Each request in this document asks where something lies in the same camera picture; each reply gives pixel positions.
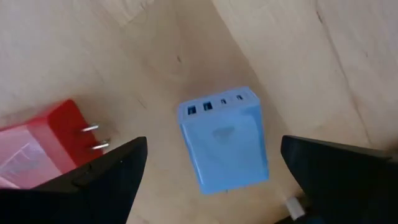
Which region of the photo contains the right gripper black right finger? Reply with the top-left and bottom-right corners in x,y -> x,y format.
280,134 -> 398,224

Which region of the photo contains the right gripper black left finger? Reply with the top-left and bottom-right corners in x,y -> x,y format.
0,136 -> 148,224

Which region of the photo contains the red wall charger with prongs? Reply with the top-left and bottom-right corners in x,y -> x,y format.
0,98 -> 111,190

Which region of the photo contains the light blue USB charger block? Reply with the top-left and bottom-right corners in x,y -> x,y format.
176,86 -> 270,195

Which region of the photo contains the small white plug piece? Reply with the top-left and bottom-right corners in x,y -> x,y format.
285,196 -> 306,220

